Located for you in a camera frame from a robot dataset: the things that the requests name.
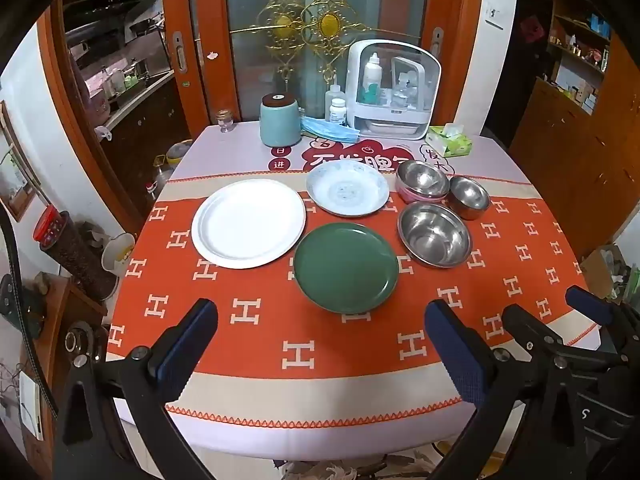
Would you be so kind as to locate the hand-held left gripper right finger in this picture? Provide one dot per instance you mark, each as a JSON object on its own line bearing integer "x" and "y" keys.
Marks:
{"x": 457, "y": 355}

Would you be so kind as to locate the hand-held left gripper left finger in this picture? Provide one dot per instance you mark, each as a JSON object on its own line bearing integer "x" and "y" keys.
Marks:
{"x": 187, "y": 345}

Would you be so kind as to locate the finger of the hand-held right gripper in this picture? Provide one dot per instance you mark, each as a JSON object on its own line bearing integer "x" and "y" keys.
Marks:
{"x": 525, "y": 330}
{"x": 590, "y": 305}

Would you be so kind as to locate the large steel bowl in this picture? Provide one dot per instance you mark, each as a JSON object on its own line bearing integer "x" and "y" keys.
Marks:
{"x": 432, "y": 235}

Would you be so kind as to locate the large white plate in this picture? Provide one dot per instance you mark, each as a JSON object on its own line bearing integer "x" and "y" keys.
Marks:
{"x": 245, "y": 225}

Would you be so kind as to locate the green plate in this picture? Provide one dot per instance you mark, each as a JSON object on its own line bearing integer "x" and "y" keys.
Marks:
{"x": 345, "y": 270}

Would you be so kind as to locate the small steel bowl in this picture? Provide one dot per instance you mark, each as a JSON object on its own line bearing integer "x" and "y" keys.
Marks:
{"x": 467, "y": 195}

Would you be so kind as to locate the pink steel-lined bowl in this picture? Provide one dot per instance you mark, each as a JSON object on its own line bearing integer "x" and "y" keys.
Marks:
{"x": 422, "y": 175}

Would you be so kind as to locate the blue floral deep plate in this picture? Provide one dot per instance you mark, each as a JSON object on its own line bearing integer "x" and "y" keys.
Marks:
{"x": 345, "y": 190}

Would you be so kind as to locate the cardboard box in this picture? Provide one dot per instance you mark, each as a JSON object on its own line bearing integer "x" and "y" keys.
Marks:
{"x": 595, "y": 270}

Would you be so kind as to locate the orange patterned table runner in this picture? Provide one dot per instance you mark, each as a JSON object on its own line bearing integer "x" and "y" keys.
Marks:
{"x": 350, "y": 340}

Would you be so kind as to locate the white bucket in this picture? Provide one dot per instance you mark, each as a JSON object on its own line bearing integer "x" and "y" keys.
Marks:
{"x": 117, "y": 255}

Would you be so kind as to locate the wooden side table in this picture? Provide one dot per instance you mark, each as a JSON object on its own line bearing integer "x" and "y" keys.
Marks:
{"x": 60, "y": 305}

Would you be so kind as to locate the dark jar red lid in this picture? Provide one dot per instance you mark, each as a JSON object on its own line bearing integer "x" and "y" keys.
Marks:
{"x": 75, "y": 255}

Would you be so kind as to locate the wooden shelf cabinet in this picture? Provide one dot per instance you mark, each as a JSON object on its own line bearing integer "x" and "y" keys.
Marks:
{"x": 565, "y": 160}

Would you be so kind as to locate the white flat device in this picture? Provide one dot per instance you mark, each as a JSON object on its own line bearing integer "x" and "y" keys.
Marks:
{"x": 30, "y": 405}

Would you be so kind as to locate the green tissue pack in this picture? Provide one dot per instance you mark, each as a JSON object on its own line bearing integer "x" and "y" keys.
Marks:
{"x": 450, "y": 142}

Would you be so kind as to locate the small glass jar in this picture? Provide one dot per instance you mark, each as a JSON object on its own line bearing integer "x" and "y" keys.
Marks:
{"x": 225, "y": 120}

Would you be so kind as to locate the teal canister brown lid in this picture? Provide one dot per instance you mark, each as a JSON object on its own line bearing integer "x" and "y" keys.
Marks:
{"x": 280, "y": 125}

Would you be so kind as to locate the wooden framed picture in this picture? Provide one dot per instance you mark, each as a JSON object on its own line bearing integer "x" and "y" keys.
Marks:
{"x": 15, "y": 175}

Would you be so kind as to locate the blue face mask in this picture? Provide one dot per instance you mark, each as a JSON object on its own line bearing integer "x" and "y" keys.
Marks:
{"x": 330, "y": 129}

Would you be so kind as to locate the white pill bottle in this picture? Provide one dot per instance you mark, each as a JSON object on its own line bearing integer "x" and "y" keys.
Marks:
{"x": 337, "y": 112}

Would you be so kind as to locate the orange framed glass door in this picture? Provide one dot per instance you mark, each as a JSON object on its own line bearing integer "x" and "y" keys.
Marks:
{"x": 197, "y": 60}

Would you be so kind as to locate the white storage case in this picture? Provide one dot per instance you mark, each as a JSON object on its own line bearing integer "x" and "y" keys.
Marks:
{"x": 355, "y": 85}

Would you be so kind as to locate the clear squeeze bottle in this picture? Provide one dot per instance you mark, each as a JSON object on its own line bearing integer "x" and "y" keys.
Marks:
{"x": 331, "y": 91}

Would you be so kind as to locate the white bottle teal label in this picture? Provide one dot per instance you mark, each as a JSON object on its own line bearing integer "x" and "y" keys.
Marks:
{"x": 371, "y": 72}

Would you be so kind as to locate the gold door ornament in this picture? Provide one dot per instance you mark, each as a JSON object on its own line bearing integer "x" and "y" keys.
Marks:
{"x": 327, "y": 22}

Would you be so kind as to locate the range hood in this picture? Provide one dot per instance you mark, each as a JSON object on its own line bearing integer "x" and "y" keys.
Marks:
{"x": 105, "y": 2}

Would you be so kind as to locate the white light switch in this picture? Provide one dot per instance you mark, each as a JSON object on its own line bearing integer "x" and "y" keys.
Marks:
{"x": 495, "y": 15}

